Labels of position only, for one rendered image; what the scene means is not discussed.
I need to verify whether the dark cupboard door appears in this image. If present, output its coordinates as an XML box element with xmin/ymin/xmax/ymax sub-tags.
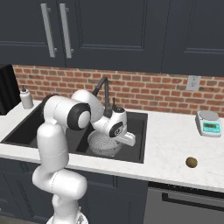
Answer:
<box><xmin>161</xmin><ymin>0</ymin><xmax>224</xmax><ymax>78</ymax></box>
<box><xmin>53</xmin><ymin>0</ymin><xmax>171</xmax><ymax>74</ymax></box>
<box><xmin>0</xmin><ymin>0</ymin><xmax>67</xmax><ymax>68</ymax></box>
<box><xmin>0</xmin><ymin>158</ymin><xmax>56</xmax><ymax>224</ymax></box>
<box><xmin>76</xmin><ymin>170</ymin><xmax>149</xmax><ymax>224</ymax></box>

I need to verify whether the teal kitchen scale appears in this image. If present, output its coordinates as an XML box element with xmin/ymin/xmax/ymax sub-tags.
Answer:
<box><xmin>194</xmin><ymin>109</ymin><xmax>222</xmax><ymax>138</ymax></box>

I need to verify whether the brown kiwi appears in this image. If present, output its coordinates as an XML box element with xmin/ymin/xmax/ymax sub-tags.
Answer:
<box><xmin>185</xmin><ymin>156</ymin><xmax>199</xmax><ymax>169</ymax></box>

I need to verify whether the dark upper cupboard door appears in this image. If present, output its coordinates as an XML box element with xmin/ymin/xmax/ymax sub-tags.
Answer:
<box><xmin>53</xmin><ymin>0</ymin><xmax>171</xmax><ymax>74</ymax></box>
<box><xmin>0</xmin><ymin>0</ymin><xmax>67</xmax><ymax>68</ymax></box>
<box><xmin>161</xmin><ymin>0</ymin><xmax>224</xmax><ymax>78</ymax></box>

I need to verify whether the black sink basin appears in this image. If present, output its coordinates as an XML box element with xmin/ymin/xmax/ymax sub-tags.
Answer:
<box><xmin>1</xmin><ymin>101</ymin><xmax>149</xmax><ymax>165</ymax></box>

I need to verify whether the grey cupboard handle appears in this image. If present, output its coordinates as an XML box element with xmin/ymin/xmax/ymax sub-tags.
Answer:
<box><xmin>40</xmin><ymin>3</ymin><xmax>59</xmax><ymax>59</ymax></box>
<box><xmin>59</xmin><ymin>3</ymin><xmax>74</xmax><ymax>60</ymax></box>

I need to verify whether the black sink faucet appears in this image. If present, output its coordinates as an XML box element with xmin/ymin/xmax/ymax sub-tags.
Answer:
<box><xmin>92</xmin><ymin>76</ymin><xmax>116</xmax><ymax>119</ymax></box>

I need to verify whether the black dishwasher handle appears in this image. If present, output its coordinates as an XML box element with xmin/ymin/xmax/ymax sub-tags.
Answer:
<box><xmin>161</xmin><ymin>192</ymin><xmax>224</xmax><ymax>213</ymax></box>

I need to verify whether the white soap dispenser bottle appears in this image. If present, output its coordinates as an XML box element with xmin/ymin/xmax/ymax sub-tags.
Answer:
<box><xmin>19</xmin><ymin>85</ymin><xmax>34</xmax><ymax>110</ymax></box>

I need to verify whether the dark lower cupboard door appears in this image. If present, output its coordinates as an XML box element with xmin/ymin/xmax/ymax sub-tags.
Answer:
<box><xmin>0</xmin><ymin>158</ymin><xmax>56</xmax><ymax>224</ymax></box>
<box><xmin>76</xmin><ymin>170</ymin><xmax>149</xmax><ymax>224</ymax></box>

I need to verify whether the grey wall outlet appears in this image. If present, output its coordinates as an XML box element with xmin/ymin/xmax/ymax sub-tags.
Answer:
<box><xmin>185</xmin><ymin>74</ymin><xmax>202</xmax><ymax>92</ymax></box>

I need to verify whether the grey dishwasher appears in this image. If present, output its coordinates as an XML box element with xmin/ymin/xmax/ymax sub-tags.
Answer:
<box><xmin>142</xmin><ymin>181</ymin><xmax>224</xmax><ymax>224</ymax></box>

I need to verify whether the black appliance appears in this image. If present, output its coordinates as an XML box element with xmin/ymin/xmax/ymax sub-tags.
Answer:
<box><xmin>0</xmin><ymin>64</ymin><xmax>22</xmax><ymax>116</ymax></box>

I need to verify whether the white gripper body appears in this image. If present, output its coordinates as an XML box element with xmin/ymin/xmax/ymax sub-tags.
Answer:
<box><xmin>117</xmin><ymin>131</ymin><xmax>137</xmax><ymax>147</ymax></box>

